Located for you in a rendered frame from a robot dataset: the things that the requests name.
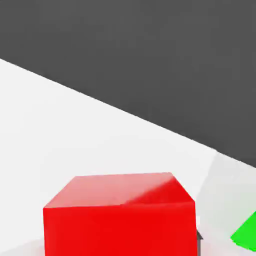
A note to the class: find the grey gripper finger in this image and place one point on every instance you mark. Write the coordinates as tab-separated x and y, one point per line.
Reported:
199	243

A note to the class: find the small red cube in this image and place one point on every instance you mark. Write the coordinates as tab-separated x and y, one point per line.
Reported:
120	230

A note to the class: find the small green cube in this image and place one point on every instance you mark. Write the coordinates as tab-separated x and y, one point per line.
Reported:
246	236

